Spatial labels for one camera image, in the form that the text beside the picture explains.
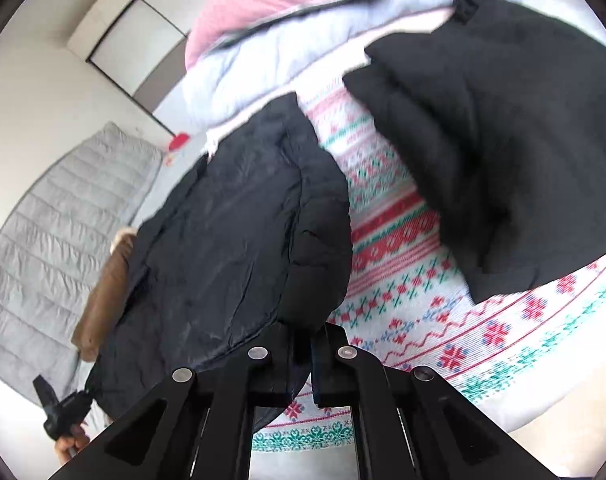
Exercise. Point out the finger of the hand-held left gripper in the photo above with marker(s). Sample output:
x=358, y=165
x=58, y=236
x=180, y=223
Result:
x=44, y=390

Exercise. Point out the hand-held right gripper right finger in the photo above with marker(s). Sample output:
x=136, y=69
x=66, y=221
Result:
x=333, y=375

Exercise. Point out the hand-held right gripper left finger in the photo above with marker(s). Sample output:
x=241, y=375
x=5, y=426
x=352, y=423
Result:
x=263, y=375

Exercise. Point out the black puffer jacket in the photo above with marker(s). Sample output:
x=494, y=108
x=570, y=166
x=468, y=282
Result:
x=233, y=235

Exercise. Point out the person's left hand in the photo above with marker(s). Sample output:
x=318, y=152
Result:
x=70, y=447

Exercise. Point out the brown coat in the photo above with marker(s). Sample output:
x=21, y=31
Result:
x=103, y=305

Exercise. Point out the red green patterned blanket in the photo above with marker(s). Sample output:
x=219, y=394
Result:
x=408, y=280

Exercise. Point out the small red object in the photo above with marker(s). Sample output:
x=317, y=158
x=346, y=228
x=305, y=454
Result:
x=179, y=142

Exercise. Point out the black fleece garment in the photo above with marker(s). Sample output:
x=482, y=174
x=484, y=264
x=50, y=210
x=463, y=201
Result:
x=483, y=135

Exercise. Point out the light blue blanket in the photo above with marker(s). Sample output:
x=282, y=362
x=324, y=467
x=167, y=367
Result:
x=293, y=55

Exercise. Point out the white and brown wardrobe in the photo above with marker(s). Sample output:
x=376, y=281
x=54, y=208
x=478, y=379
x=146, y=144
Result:
x=123, y=45

